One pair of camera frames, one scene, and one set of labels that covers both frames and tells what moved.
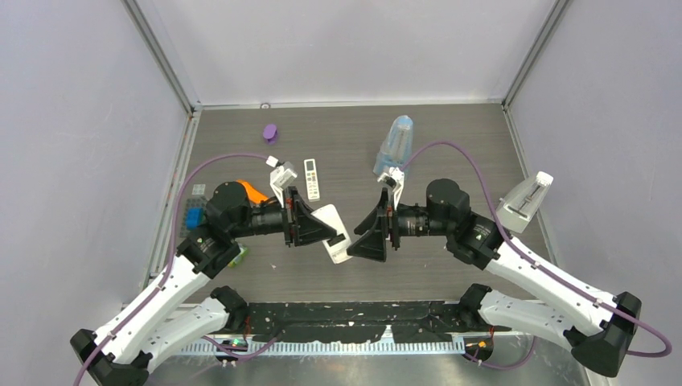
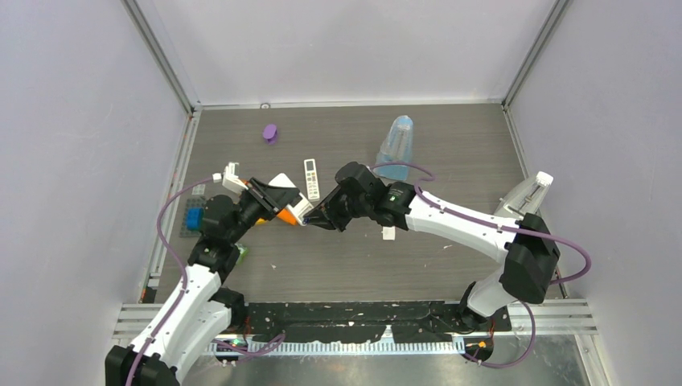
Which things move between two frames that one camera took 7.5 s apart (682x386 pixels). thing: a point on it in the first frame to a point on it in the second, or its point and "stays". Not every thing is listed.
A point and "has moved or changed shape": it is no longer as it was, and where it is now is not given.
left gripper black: x=305 y=226 to x=270 y=204
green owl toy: x=243 y=252 stays
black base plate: x=405 y=322 stays
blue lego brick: x=194 y=218 stays
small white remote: x=337 y=245 has moved or changed shape
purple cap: x=269 y=133 stays
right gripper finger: x=371 y=245 to x=318 y=217
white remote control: x=311 y=178 stays
